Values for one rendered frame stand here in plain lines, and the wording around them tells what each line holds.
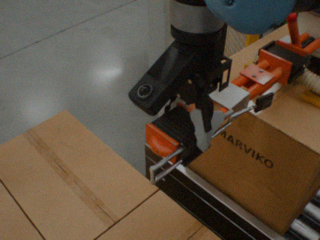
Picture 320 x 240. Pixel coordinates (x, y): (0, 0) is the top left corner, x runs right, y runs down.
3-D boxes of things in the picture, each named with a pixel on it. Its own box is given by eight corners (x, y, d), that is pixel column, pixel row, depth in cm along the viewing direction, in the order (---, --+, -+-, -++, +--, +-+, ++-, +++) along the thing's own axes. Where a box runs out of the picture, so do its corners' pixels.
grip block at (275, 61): (270, 57, 83) (275, 37, 79) (304, 73, 77) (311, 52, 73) (252, 69, 78) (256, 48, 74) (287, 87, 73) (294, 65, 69)
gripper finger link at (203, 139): (234, 141, 56) (224, 91, 52) (212, 159, 53) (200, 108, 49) (220, 137, 58) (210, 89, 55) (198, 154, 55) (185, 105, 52)
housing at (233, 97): (222, 96, 71) (225, 79, 67) (248, 111, 67) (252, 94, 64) (201, 111, 67) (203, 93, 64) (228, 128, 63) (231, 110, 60)
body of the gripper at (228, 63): (229, 90, 54) (239, 23, 46) (194, 114, 49) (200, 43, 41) (194, 71, 58) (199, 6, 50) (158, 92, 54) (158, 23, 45)
